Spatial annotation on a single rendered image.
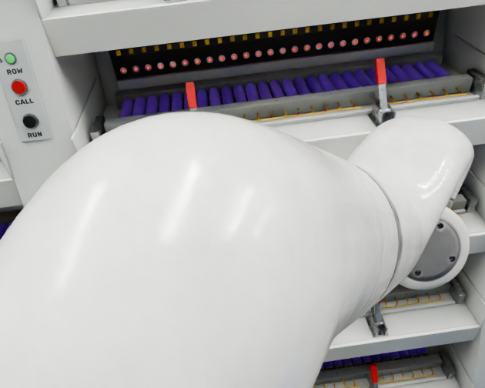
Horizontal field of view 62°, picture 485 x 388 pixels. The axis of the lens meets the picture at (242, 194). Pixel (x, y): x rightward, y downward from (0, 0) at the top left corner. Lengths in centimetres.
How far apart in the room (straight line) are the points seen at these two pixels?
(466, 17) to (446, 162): 47
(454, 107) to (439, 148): 34
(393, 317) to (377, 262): 67
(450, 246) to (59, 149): 48
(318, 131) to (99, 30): 31
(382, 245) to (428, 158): 18
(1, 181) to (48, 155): 8
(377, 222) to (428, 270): 25
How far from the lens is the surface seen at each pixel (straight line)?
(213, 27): 55
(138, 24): 55
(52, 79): 58
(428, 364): 99
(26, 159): 62
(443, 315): 86
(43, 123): 59
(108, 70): 76
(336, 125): 61
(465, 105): 70
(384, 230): 17
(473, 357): 93
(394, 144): 35
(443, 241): 41
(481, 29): 76
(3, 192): 65
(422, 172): 33
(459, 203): 77
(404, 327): 82
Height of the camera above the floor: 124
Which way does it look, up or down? 23 degrees down
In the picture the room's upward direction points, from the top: 7 degrees counter-clockwise
